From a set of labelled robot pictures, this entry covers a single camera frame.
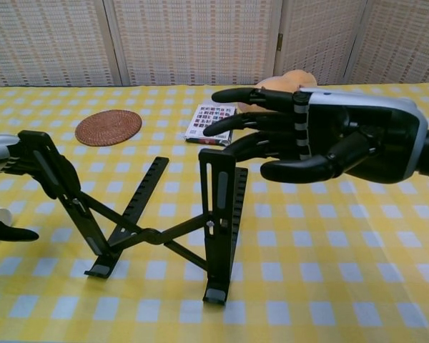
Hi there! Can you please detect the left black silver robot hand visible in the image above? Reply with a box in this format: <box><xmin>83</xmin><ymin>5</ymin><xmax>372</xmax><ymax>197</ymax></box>
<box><xmin>0</xmin><ymin>131</ymin><xmax>82</xmax><ymax>244</ymax></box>

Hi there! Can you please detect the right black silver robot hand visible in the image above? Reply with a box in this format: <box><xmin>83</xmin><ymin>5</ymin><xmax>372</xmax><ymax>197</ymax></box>
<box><xmin>202</xmin><ymin>86</ymin><xmax>429</xmax><ymax>185</ymax></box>

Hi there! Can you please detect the yellow checkered tablecloth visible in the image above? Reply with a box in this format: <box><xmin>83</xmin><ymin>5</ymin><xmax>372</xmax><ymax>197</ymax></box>
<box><xmin>0</xmin><ymin>81</ymin><xmax>429</xmax><ymax>343</ymax></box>

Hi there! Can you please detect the card box with colourful grid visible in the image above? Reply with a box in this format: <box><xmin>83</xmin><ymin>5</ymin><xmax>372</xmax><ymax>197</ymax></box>
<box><xmin>184</xmin><ymin>103</ymin><xmax>237</xmax><ymax>146</ymax></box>

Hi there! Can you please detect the orange plush toy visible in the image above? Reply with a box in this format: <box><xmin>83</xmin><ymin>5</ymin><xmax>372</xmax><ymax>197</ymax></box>
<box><xmin>237</xmin><ymin>69</ymin><xmax>318</xmax><ymax>112</ymax></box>

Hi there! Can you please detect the round brown woven coaster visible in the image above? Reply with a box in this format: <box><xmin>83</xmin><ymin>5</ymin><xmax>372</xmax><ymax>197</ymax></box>
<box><xmin>74</xmin><ymin>109</ymin><xmax>143</xmax><ymax>146</ymax></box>

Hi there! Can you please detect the woven bamboo folding screen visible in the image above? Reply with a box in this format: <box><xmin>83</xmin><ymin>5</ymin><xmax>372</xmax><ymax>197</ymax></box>
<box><xmin>0</xmin><ymin>0</ymin><xmax>429</xmax><ymax>89</ymax></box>

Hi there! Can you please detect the black folding laptop stand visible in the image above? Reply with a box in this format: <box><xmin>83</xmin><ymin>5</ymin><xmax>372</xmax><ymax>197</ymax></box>
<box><xmin>16</xmin><ymin>130</ymin><xmax>250</xmax><ymax>307</ymax></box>

